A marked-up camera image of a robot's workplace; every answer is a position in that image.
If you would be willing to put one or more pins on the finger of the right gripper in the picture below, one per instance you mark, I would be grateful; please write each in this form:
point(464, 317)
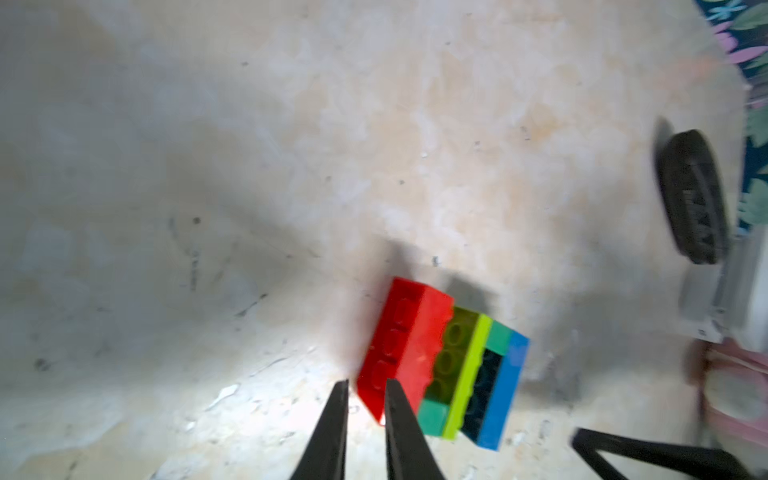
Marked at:
point(697, 462)

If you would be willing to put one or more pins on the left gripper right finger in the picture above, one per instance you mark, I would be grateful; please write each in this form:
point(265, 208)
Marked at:
point(408, 456)

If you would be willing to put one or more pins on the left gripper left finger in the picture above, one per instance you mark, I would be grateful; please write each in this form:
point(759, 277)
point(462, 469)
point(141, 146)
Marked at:
point(325, 454)

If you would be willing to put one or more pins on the red lego brick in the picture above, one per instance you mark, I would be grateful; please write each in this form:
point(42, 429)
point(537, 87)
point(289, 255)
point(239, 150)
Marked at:
point(405, 344)

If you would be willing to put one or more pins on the blue lego brick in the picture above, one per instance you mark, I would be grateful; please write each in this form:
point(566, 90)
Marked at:
point(493, 394)

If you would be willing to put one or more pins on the small dark green lego brick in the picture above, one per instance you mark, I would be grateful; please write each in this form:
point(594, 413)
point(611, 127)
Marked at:
point(499, 338)

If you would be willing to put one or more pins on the lime green lego brick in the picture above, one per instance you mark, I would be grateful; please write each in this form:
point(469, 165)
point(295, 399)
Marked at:
point(456, 366)

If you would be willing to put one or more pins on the white rectangular box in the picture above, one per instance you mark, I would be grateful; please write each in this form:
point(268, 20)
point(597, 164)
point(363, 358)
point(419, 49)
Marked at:
point(729, 300)

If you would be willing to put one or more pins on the black oval remote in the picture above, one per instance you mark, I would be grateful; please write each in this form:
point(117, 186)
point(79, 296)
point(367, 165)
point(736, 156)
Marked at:
point(692, 196)

